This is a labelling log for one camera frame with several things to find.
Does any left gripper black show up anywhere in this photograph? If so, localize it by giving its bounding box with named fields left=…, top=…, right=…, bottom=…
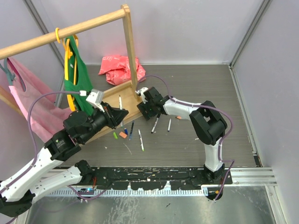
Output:
left=80, top=101, right=128, bottom=143

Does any white pen black tip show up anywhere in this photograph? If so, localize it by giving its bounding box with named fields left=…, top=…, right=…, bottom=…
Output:
left=151, top=117, right=159, bottom=133

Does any long white green pen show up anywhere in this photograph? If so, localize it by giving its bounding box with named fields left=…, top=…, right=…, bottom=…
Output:
left=119, top=95, right=123, bottom=127

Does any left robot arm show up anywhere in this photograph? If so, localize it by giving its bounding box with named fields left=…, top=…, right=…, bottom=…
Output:
left=0, top=103, right=129, bottom=217

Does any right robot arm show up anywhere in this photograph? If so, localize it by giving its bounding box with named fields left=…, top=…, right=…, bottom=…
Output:
left=135, top=87, right=228, bottom=184

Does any blue pen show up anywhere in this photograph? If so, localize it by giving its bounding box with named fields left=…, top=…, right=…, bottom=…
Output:
left=129, top=120, right=135, bottom=140

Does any white pen green tip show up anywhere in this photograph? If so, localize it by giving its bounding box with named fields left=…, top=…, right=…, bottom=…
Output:
left=138, top=129, right=144, bottom=152

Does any wooden clothes rack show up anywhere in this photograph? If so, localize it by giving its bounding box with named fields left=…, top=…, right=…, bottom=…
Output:
left=0, top=4, right=150, bottom=145

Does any orange eraser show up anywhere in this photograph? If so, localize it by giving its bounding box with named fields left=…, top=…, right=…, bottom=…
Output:
left=119, top=132, right=127, bottom=139

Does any red patterned cloth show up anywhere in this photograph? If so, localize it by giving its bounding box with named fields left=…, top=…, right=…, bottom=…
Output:
left=98, top=54, right=147, bottom=86

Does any green tank top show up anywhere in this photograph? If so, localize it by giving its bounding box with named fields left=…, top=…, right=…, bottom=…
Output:
left=64, top=35, right=93, bottom=115

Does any yellow plastic hanger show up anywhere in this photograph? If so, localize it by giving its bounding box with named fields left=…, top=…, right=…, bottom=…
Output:
left=54, top=27, right=79, bottom=111

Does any pink shirt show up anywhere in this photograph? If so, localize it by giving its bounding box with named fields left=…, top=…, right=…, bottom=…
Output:
left=9, top=58, right=71, bottom=142

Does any grey blue hanger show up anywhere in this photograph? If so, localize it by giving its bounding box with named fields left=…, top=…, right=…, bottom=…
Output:
left=0, top=58, right=26, bottom=91

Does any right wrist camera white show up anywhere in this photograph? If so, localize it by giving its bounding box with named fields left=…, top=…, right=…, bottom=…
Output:
left=135, top=87, right=148, bottom=104

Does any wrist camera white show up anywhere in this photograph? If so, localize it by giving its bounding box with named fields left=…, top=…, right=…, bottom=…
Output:
left=135, top=87, right=148, bottom=104
left=86, top=89, right=104, bottom=112

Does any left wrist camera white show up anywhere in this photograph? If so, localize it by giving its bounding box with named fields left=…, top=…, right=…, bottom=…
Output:
left=86, top=89, right=104, bottom=112

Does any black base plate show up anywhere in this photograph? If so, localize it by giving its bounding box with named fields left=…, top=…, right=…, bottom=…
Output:
left=66, top=166, right=233, bottom=190

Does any white cable duct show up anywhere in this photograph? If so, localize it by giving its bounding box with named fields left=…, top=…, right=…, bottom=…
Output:
left=47, top=186, right=208, bottom=197

